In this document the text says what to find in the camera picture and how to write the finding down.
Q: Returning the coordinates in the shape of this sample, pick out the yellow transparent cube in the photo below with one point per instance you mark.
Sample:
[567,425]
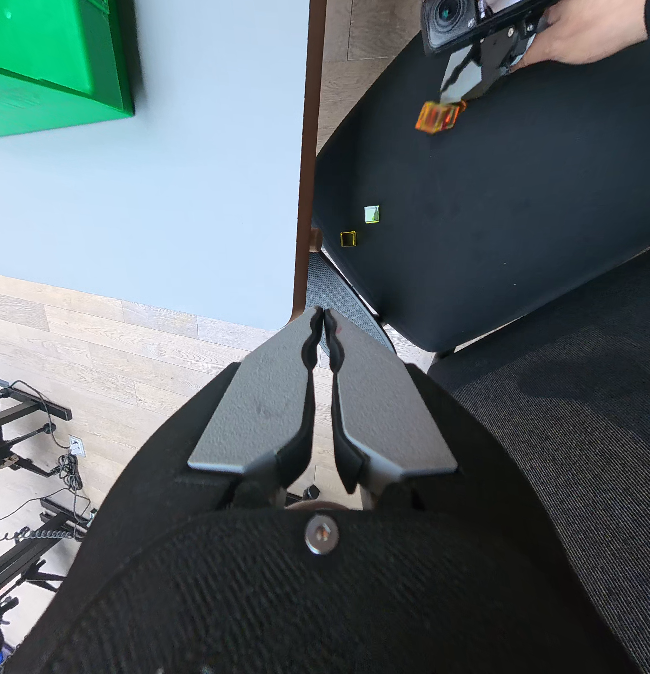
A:
[348,238]

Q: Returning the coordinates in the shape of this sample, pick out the green box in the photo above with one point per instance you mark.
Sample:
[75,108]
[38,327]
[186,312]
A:
[56,58]

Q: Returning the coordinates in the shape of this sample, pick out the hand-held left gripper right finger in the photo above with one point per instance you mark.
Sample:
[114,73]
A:
[393,421]

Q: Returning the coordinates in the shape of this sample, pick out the orange transparent cube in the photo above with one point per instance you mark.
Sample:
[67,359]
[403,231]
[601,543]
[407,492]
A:
[435,117]

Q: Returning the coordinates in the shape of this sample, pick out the grey desk with brown edge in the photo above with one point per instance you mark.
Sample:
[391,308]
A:
[209,158]

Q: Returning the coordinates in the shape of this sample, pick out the person's right hand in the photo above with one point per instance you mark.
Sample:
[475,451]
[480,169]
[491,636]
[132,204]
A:
[583,37]

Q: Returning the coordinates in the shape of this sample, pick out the black metal bar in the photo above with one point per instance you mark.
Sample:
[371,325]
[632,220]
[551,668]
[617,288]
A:
[40,405]

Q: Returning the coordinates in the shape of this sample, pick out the white floor socket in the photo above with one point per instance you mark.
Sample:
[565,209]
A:
[76,446]

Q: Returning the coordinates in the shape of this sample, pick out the textured black chair armrest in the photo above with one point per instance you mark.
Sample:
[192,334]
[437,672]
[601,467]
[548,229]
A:
[341,300]

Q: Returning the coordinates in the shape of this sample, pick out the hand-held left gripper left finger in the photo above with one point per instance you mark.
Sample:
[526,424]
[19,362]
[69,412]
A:
[256,416]

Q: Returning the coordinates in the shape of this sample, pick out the green transparent cube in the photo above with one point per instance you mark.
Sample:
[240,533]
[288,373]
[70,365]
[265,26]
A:
[372,214]

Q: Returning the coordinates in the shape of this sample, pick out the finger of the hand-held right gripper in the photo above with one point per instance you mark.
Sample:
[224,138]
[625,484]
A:
[454,64]
[464,87]

